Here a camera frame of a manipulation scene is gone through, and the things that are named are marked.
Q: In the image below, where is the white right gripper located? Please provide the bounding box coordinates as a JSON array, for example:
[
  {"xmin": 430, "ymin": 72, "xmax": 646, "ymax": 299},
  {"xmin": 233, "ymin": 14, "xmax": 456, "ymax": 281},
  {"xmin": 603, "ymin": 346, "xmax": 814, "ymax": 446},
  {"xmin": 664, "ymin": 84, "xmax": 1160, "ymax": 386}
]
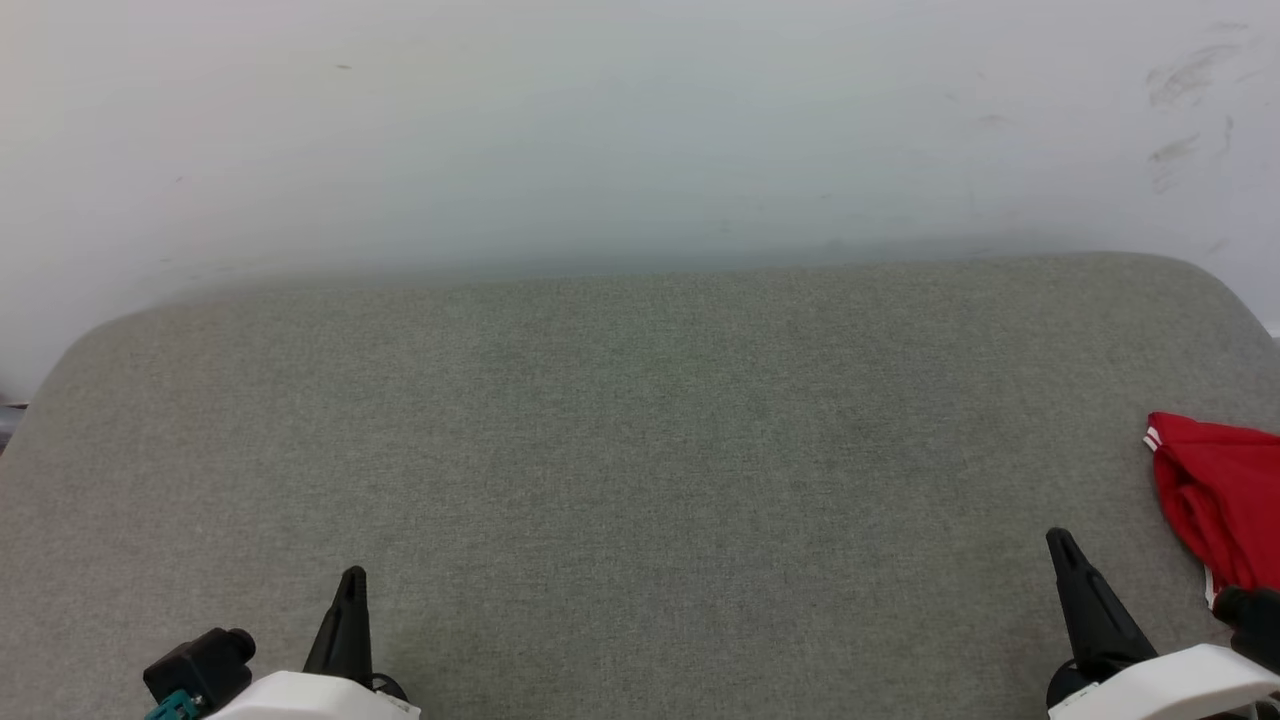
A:
[{"xmin": 1046, "ymin": 528, "xmax": 1280, "ymax": 720}]

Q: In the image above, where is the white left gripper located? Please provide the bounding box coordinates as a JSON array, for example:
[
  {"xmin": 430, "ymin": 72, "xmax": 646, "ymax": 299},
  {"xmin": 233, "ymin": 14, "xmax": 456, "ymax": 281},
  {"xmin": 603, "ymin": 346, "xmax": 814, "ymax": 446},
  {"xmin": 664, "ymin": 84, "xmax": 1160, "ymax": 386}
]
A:
[{"xmin": 205, "ymin": 566, "xmax": 422, "ymax": 720}]

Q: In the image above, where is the red garment with white trim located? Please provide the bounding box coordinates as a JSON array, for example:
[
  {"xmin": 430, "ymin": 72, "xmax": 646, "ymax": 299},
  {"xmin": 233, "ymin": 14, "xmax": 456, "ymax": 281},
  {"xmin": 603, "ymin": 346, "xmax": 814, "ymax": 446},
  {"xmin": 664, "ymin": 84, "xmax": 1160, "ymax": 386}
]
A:
[{"xmin": 1143, "ymin": 411, "xmax": 1280, "ymax": 609}]

